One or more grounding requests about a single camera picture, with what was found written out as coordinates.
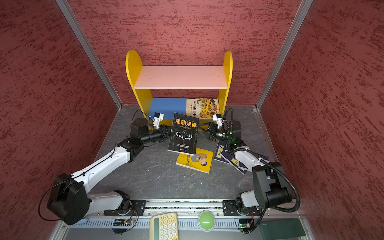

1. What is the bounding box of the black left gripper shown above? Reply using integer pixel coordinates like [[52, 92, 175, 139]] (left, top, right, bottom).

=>
[[140, 124, 178, 144]]

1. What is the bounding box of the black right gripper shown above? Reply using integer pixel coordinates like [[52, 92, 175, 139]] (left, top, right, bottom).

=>
[[197, 121, 232, 143]]

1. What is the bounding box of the black book orange title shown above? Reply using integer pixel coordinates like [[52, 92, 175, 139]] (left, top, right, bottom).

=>
[[168, 113, 199, 156]]

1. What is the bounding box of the illustrated history book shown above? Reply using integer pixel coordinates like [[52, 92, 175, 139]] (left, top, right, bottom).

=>
[[186, 98, 220, 119]]

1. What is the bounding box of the yellow cartoon book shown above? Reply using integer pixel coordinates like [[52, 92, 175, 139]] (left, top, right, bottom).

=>
[[176, 148, 214, 174]]

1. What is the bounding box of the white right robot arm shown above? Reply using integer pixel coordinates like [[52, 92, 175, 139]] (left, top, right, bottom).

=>
[[201, 121, 301, 215]]

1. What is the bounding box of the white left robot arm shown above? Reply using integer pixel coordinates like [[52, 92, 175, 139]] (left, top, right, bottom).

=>
[[47, 125, 172, 225]]

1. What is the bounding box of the dark blue book middle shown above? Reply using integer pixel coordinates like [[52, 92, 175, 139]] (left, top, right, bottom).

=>
[[214, 141, 233, 164]]

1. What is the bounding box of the dark blue book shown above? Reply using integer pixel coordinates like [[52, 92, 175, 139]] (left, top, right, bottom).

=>
[[231, 152, 265, 172], [214, 141, 233, 164]]

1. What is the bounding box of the dark blue book top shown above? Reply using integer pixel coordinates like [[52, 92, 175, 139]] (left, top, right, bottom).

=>
[[231, 152, 265, 172]]

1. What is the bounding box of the yellow wooden bookshelf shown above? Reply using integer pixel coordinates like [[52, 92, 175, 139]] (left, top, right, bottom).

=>
[[125, 50, 234, 126]]

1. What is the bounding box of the green round button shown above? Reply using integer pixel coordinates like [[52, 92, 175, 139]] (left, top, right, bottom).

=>
[[198, 210, 216, 232]]

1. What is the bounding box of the yellow calculator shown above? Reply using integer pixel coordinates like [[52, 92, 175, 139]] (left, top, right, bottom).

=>
[[150, 212, 180, 240]]

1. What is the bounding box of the right circuit board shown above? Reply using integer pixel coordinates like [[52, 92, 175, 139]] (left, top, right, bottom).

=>
[[239, 219, 252, 229]]

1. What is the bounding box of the circuit board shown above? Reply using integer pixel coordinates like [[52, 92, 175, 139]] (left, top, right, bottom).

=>
[[239, 219, 252, 229], [112, 219, 133, 228]]

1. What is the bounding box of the left circuit board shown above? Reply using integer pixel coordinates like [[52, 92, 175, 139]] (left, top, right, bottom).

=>
[[112, 219, 133, 228]]

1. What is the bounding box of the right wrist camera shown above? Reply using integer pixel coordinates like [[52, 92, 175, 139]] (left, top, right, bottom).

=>
[[212, 114, 231, 130]]

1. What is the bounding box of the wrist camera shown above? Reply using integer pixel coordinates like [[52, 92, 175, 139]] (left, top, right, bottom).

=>
[[130, 112, 165, 136], [212, 114, 231, 130]]

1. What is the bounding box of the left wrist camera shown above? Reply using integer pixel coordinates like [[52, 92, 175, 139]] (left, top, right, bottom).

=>
[[130, 112, 165, 136]]

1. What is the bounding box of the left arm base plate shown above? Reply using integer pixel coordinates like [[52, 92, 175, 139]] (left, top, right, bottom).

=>
[[104, 200, 147, 216]]

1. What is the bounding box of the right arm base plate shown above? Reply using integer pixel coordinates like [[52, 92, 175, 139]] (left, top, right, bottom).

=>
[[222, 199, 262, 217]]

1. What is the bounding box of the aluminium corner post right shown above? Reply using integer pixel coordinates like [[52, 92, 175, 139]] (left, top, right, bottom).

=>
[[256, 0, 313, 111]]

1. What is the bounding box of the aluminium corner post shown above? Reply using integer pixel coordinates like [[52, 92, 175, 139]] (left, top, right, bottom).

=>
[[256, 0, 313, 111], [56, 0, 124, 110]]

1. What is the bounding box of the aluminium corner post left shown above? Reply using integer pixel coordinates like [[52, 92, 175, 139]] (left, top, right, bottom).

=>
[[56, 0, 124, 110]]

